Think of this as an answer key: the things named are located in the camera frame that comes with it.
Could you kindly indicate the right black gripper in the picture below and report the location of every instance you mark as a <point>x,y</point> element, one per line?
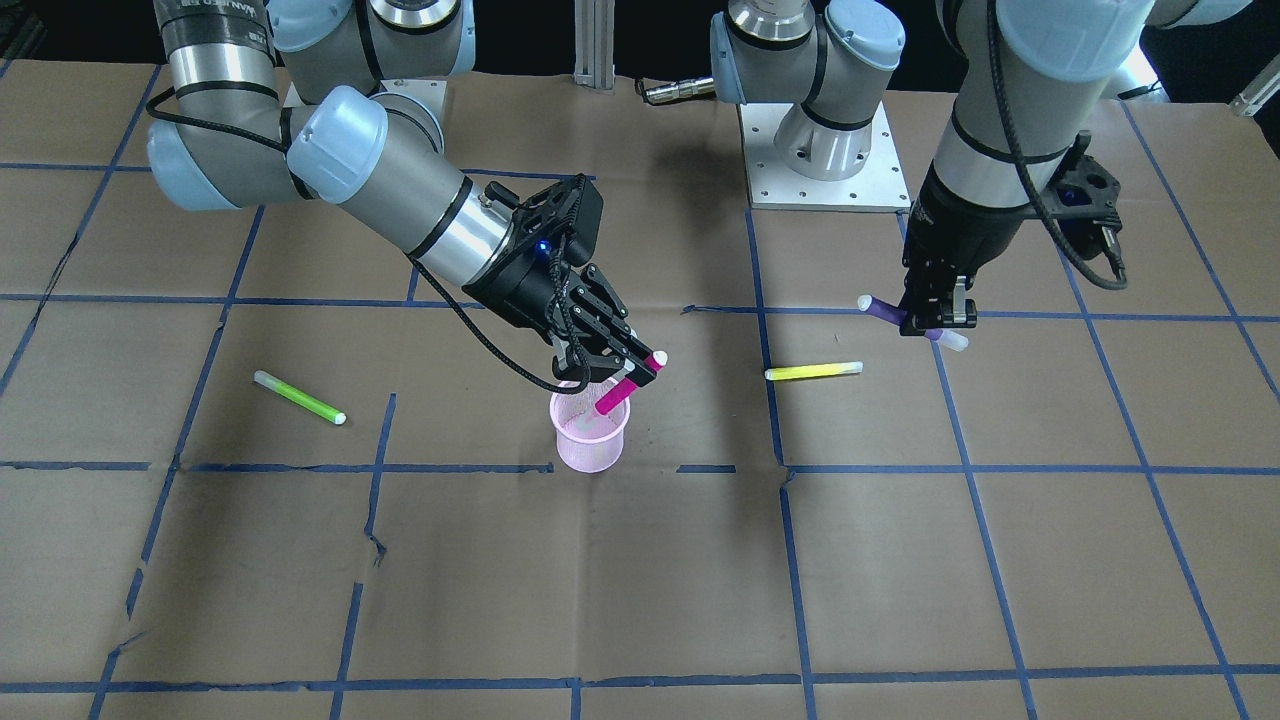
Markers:
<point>517,283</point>

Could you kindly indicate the pink mesh cup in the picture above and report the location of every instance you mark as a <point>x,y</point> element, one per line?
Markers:
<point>585,439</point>

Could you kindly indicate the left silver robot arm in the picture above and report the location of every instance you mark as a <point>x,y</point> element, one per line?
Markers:
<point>1014,147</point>

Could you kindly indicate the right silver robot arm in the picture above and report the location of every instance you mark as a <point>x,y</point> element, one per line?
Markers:
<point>282,101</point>

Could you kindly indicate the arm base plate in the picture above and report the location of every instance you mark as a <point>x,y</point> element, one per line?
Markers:
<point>433,93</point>
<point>792,163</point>

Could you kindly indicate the yellow pen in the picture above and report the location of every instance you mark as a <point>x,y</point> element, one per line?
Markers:
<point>812,371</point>

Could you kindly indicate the aluminium frame post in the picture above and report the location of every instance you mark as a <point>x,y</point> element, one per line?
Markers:
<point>593,34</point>

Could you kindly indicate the pink pen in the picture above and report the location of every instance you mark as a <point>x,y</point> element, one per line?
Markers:
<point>615,396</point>

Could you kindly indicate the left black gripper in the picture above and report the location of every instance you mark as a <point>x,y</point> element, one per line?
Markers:
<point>950,232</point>

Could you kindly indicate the green pen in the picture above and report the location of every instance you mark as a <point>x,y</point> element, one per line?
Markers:
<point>300,398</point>

